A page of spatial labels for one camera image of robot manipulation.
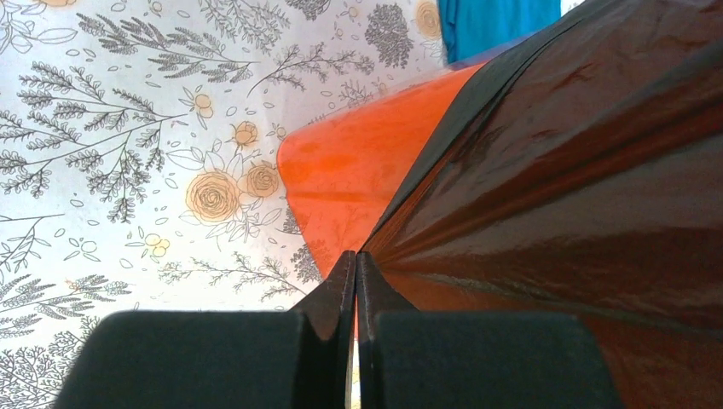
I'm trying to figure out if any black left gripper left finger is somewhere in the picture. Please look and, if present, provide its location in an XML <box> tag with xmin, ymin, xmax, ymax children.
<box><xmin>55</xmin><ymin>251</ymin><xmax>356</xmax><ymax>409</ymax></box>

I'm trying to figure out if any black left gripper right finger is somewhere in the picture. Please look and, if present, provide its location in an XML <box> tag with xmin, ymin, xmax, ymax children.
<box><xmin>356</xmin><ymin>252</ymin><xmax>622</xmax><ymax>408</ymax></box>

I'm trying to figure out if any black plastic trash bag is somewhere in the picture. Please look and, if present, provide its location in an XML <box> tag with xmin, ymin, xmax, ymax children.
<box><xmin>363</xmin><ymin>1</ymin><xmax>722</xmax><ymax>408</ymax></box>

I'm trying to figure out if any orange plastic trash bin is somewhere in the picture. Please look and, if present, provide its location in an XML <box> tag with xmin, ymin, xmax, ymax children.
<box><xmin>277</xmin><ymin>63</ymin><xmax>482</xmax><ymax>277</ymax></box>

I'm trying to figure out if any floral patterned table mat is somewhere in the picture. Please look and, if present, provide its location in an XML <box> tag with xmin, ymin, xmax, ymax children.
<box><xmin>1</xmin><ymin>1</ymin><xmax>445</xmax><ymax>408</ymax></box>

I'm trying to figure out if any bright blue cloth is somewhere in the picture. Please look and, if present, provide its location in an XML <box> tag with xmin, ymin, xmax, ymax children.
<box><xmin>437</xmin><ymin>0</ymin><xmax>562</xmax><ymax>64</ymax></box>

